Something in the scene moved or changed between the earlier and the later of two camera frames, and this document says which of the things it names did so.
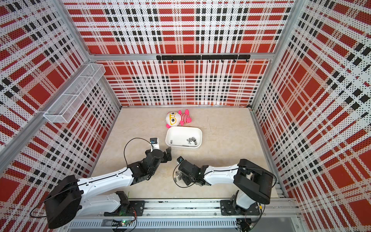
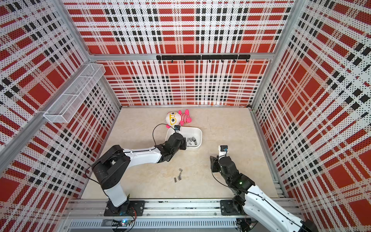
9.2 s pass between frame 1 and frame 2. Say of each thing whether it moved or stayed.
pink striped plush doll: stayed
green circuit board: stayed
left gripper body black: moved
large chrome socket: stayed
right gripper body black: moved
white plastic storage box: stayed
